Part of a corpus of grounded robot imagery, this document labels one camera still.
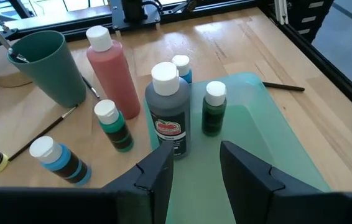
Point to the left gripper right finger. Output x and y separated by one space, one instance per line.
257 199

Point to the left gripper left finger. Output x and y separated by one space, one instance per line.
138 202

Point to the small dark green paint bottle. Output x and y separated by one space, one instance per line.
214 115

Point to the large grey paint bottle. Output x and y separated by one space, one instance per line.
169 105

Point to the black paint brush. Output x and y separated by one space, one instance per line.
43 132
91 88
283 86

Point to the large red paint bottle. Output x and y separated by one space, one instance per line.
113 81

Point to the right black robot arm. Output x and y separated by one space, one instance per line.
132 9

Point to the small teal green paint bottle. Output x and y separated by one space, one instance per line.
115 130

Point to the small blue paint bottle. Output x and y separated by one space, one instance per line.
62 163
183 67

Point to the translucent teal plastic bin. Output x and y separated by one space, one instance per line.
257 140

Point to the dark green plastic cup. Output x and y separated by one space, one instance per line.
51 74

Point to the black box with white labels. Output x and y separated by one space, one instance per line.
308 18

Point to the silver frame bracket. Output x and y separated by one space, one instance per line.
281 12

